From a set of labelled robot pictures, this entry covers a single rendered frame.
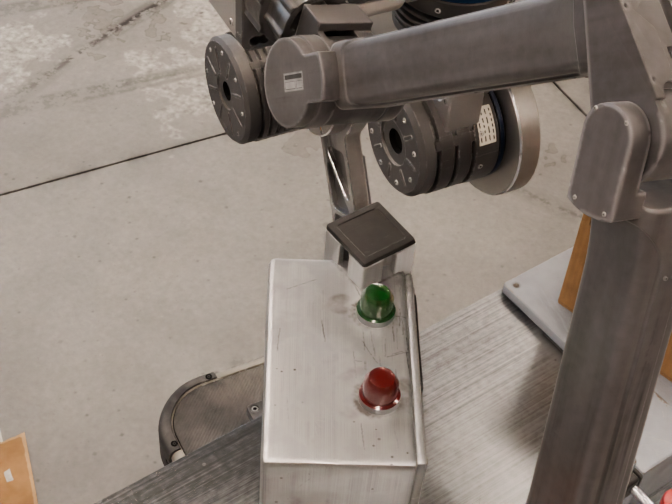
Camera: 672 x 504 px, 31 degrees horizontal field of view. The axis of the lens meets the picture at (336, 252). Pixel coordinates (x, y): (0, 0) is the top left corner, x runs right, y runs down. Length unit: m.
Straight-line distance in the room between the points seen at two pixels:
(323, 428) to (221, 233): 2.21
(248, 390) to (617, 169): 1.66
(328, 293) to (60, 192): 2.28
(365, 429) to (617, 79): 0.26
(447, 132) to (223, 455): 0.48
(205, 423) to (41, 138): 1.20
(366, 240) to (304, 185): 2.25
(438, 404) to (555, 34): 0.86
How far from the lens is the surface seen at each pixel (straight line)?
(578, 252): 1.61
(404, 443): 0.73
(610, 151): 0.71
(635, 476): 1.39
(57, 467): 2.52
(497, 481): 1.51
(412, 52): 0.91
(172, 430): 2.25
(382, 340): 0.78
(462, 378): 1.60
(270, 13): 1.08
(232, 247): 2.89
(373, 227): 0.82
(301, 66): 1.00
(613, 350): 0.78
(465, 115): 1.40
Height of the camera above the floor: 2.07
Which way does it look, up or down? 46 degrees down
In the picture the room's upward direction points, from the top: 5 degrees clockwise
